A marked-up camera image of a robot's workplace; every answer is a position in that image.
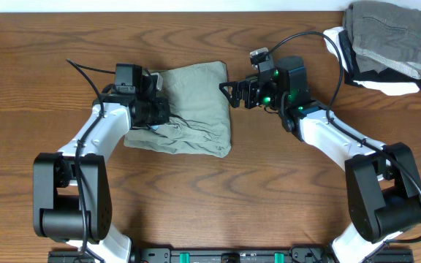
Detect khaki green shorts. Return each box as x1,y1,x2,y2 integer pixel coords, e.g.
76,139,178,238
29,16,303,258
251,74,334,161
124,61,231,158

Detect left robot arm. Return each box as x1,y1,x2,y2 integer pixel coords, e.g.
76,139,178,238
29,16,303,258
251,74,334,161
33,64,170,263

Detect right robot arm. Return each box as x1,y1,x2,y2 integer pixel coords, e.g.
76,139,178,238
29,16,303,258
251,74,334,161
219,56,421,262

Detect black folded garment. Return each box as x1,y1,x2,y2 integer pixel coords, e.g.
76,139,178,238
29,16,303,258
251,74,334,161
338,30,421,92

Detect white folded garment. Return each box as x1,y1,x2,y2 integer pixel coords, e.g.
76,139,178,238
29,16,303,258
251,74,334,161
324,26,420,96

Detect grey folded garment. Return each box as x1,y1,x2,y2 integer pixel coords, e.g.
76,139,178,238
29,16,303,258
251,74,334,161
343,1,421,80

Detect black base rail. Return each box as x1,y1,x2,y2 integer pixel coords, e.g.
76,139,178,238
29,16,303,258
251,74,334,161
48,246,415,263

